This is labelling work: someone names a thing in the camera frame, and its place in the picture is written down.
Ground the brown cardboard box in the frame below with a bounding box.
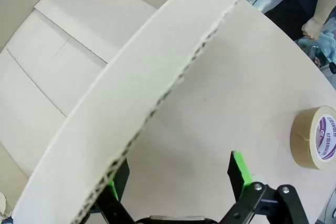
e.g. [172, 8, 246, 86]
[0, 0, 255, 224]

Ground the person in dark t-shirt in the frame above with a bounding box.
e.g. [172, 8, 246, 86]
[264, 0, 320, 41]

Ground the light blue cloth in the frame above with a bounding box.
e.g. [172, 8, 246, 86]
[298, 31, 336, 63]

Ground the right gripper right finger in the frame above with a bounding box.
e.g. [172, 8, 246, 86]
[220, 150, 310, 224]

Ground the brown packing tape roll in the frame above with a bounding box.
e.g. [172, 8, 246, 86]
[290, 105, 336, 171]

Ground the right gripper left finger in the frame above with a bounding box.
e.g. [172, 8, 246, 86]
[90, 157, 138, 224]

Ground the person's left hand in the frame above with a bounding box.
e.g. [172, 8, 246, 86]
[301, 17, 329, 41]

